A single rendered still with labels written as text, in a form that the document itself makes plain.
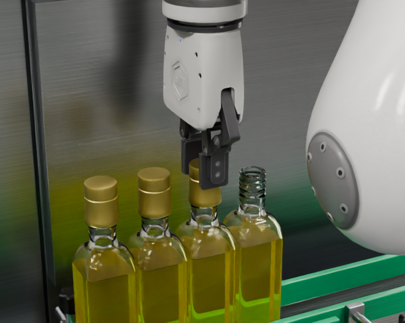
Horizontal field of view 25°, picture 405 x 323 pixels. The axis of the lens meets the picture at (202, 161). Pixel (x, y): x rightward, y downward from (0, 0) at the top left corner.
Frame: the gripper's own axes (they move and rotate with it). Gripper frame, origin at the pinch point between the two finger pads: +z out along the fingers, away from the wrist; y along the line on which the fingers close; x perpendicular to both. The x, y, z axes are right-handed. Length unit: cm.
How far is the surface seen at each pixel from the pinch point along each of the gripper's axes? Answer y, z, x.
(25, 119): -15.3, -2.0, -14.7
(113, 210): 1.2, 2.8, -10.8
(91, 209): 0.7, 2.4, -12.9
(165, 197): 1.6, 2.3, -5.3
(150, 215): 1.4, 4.1, -6.9
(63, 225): -12.3, 10.5, -12.1
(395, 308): 4.2, 22.1, 23.6
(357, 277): -3.2, 21.5, 23.2
